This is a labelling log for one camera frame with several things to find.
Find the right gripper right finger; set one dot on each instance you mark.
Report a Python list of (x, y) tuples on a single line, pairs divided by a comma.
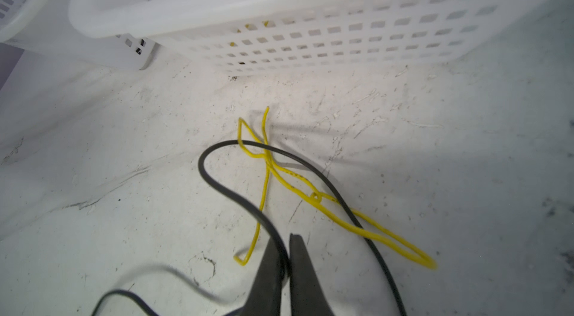
[(307, 297)]

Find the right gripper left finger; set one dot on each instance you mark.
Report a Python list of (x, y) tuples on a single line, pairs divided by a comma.
[(265, 295)]

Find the middle white plastic basket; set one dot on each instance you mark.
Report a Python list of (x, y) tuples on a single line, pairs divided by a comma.
[(260, 37)]

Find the white plastic basket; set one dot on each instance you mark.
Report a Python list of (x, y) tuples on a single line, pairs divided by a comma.
[(43, 27), (260, 37)]

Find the left white plastic basket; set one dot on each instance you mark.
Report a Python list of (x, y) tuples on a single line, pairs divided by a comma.
[(43, 27)]

